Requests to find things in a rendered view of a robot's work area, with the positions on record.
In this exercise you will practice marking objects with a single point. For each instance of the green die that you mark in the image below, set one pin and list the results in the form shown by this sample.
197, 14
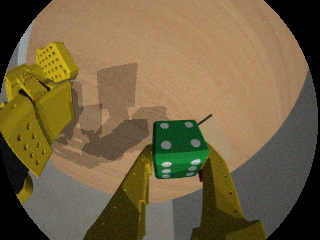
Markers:
178, 149

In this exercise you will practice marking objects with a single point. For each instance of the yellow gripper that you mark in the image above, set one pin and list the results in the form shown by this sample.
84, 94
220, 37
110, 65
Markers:
222, 218

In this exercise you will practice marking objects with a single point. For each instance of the tan square mat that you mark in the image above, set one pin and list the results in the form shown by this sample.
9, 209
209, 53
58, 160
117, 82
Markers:
214, 136

